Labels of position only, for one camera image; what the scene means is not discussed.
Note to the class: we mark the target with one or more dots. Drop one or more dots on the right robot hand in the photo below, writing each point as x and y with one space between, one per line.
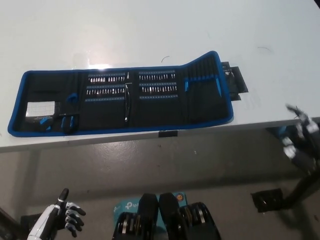
306 145

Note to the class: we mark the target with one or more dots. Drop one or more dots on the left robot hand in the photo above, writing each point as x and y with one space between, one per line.
48 220

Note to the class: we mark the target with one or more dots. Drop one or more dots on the black toolkit case blue trim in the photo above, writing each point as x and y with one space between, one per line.
160 112

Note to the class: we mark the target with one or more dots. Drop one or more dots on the black floor plate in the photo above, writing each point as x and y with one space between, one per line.
267 201
27 222

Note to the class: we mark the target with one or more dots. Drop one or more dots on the blue object under table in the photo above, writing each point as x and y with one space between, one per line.
281 131

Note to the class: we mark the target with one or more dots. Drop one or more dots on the black table leg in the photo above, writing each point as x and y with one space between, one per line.
302 190

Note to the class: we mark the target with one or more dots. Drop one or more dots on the teal tp-link box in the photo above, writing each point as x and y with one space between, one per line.
127 206

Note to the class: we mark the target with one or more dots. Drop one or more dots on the black tape square patch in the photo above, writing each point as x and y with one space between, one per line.
237 85

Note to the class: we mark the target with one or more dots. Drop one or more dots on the blue black small tool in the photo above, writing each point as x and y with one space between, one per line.
67 122

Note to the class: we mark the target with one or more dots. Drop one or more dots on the long blue spudger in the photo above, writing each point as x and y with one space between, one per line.
218 86

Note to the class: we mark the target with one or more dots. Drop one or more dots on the white grid card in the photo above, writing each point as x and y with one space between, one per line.
40 108

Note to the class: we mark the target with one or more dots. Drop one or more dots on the blue curved pry pick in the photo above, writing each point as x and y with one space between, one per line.
72 97

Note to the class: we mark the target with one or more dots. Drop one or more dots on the short blue pry tool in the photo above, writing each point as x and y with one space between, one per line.
186 84

